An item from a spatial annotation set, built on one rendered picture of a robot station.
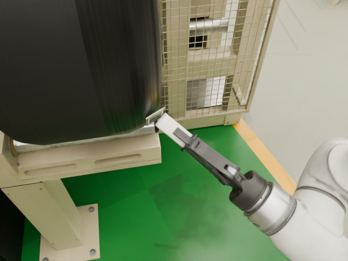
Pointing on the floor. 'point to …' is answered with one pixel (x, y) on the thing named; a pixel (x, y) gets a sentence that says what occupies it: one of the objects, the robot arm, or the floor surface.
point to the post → (47, 209)
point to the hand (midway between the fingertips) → (174, 130)
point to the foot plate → (92, 250)
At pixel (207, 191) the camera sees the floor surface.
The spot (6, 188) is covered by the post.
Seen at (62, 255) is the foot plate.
